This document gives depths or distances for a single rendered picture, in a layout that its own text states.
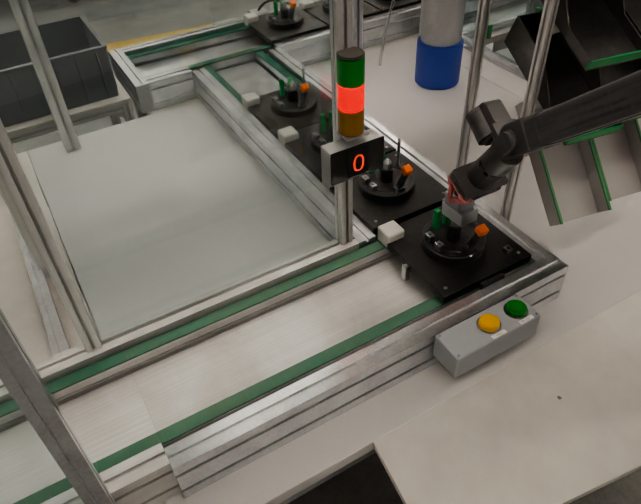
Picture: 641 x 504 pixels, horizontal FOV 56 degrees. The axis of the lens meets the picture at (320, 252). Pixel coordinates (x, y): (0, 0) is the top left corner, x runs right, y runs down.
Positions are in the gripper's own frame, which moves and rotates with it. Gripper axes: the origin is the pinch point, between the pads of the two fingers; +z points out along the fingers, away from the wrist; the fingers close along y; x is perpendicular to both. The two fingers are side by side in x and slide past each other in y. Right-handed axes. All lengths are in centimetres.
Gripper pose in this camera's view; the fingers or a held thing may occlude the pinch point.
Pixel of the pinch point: (459, 195)
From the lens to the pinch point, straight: 127.2
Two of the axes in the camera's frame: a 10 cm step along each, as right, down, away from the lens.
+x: 4.3, 8.8, -1.9
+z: -2.3, 3.1, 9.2
